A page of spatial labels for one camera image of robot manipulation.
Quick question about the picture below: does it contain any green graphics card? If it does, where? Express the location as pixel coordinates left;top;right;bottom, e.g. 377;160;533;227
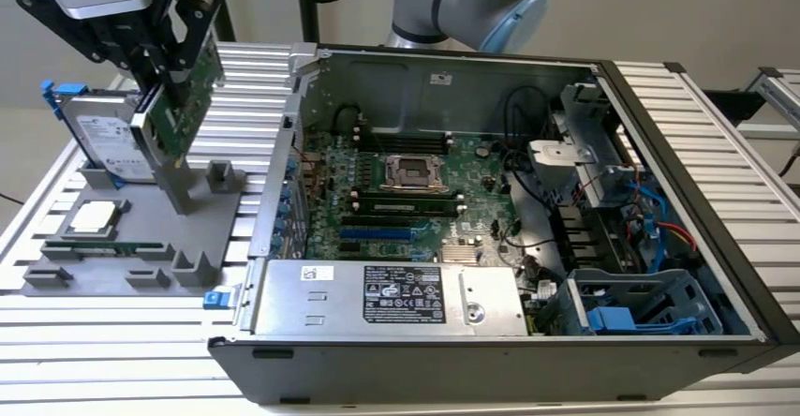
132;38;225;160

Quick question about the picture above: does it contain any red wire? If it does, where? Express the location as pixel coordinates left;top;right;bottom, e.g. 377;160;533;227
661;221;698;253

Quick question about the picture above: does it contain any hard disk in blue carrier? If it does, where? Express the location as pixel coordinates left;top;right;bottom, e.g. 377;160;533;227
37;81;154;187

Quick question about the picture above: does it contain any small silver chipset heatsink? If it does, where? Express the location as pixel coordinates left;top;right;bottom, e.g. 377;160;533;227
440;245;480;265

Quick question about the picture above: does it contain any blue disk carrier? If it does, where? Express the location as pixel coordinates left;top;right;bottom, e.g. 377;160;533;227
585;305;701;335

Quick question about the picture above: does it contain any neighbouring metal table frame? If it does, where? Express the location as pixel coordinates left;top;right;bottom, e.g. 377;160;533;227
705;67;800;141

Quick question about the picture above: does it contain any bare green RAM stick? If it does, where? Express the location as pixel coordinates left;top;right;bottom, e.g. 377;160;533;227
46;242;170;256

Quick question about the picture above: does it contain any silver metal bracket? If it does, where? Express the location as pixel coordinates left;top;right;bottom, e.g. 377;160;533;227
526;138;596;176

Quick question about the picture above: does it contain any long black expansion slot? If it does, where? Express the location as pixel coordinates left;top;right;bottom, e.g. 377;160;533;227
341;214;426;228

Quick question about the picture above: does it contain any blue wire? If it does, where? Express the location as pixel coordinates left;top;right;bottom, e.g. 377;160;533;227
624;179;674;275

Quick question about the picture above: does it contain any metal socket cover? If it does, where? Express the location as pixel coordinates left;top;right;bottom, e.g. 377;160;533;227
373;153;448;191

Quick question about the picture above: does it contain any blue expansion slot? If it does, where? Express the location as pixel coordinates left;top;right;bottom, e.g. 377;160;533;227
340;227;418;243

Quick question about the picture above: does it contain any silver CPU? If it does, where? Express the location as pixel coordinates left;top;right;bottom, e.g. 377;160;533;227
68;202;120;234

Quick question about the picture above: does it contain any grey parts rack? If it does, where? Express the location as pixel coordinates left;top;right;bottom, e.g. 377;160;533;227
21;151;249;300

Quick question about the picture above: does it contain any open grey PC case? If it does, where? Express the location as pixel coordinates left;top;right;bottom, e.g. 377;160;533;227
208;42;800;407

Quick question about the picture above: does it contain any grey metal drive cage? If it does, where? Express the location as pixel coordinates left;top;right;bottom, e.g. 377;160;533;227
549;82;645;211

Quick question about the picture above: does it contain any green motherboard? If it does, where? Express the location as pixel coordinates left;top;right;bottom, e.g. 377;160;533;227
298;132;520;267

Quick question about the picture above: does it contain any CPU socket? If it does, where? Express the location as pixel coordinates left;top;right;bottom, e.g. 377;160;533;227
372;152;449;191

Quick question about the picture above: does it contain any blue case latch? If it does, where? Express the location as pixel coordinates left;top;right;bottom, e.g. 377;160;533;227
204;284;242;309

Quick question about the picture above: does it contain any grey disk bay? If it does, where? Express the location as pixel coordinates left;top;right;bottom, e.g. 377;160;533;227
541;267;730;338

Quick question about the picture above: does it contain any silver power supply unit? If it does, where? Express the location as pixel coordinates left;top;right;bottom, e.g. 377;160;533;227
249;259;532;337

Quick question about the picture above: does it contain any thick black cable loop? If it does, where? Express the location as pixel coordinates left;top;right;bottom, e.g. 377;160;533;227
332;101;366;137

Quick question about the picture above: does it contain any thin black cable loop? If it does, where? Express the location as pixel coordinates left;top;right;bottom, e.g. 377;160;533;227
501;85;552;155

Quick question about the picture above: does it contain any RAM stick with white label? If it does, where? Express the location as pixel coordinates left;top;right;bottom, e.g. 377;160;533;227
354;200;461;215

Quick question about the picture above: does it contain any black stand pole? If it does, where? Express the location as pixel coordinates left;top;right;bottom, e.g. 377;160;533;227
293;0;321;45
197;0;237;42

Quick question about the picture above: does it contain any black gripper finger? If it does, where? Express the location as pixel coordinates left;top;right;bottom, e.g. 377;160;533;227
14;0;161;103
149;0;220;108

